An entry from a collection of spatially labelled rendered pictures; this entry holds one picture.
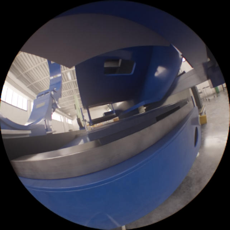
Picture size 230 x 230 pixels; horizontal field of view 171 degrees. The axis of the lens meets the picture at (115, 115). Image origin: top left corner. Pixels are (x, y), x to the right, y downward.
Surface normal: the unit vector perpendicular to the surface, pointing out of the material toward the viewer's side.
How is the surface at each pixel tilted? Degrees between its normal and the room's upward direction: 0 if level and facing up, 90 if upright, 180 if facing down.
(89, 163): 90
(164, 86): 90
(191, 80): 90
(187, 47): 180
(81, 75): 156
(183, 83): 90
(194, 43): 180
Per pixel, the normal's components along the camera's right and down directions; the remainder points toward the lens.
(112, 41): 0.29, 0.95
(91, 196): 0.30, -0.17
